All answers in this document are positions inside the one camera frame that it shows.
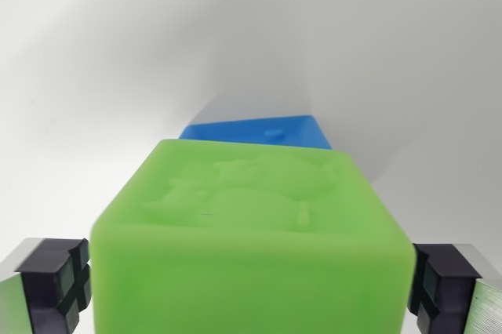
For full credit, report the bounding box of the black-padded silver gripper left finger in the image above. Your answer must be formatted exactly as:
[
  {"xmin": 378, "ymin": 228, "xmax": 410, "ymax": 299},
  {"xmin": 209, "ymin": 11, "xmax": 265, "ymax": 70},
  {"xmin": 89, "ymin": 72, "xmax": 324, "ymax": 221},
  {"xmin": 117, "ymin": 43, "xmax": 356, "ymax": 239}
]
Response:
[{"xmin": 0, "ymin": 236, "xmax": 93, "ymax": 334}]

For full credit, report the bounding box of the green embossed soft cube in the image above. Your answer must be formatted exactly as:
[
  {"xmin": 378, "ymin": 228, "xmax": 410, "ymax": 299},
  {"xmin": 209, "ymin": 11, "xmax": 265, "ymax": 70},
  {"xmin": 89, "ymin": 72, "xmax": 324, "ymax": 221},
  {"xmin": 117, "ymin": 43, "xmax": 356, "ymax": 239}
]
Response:
[{"xmin": 87, "ymin": 138, "xmax": 418, "ymax": 334}]

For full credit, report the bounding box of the blue embossed soft cube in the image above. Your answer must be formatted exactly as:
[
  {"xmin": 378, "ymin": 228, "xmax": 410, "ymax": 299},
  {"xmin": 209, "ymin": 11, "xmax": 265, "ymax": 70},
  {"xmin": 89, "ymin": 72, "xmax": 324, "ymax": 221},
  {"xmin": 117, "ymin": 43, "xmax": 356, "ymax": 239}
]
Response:
[{"xmin": 178, "ymin": 114, "xmax": 335, "ymax": 152}]

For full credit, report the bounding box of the black-padded silver gripper right finger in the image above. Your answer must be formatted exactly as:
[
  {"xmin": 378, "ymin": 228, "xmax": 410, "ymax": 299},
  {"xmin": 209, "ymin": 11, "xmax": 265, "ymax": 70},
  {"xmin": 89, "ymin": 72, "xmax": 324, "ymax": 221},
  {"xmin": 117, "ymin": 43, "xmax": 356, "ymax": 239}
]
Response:
[{"xmin": 406, "ymin": 241, "xmax": 502, "ymax": 334}]

